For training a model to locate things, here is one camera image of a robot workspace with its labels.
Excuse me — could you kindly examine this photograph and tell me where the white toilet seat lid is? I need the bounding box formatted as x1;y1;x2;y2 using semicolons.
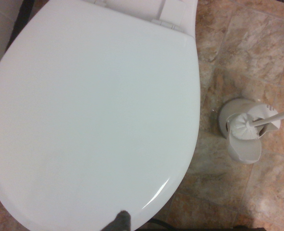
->
0;0;200;228

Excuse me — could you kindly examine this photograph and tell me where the white toilet brush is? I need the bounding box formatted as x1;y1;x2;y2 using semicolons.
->
229;104;284;141

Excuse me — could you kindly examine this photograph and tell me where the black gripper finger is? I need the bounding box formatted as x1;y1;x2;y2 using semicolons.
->
104;210;131;231

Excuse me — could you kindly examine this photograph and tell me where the white toilet brush holder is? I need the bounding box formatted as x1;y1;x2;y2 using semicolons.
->
219;100;282;164

